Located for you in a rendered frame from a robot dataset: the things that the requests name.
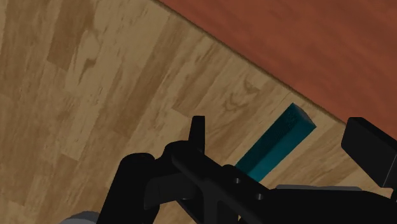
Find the red-brown wooden table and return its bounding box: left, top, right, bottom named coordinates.
left=155, top=0, right=397, bottom=141

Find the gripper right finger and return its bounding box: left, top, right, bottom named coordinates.
left=341, top=117, right=397, bottom=199

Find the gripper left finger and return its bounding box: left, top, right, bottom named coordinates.
left=96, top=115, right=268, bottom=224

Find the teal rectangular block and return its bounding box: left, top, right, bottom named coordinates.
left=235, top=102, right=317, bottom=183

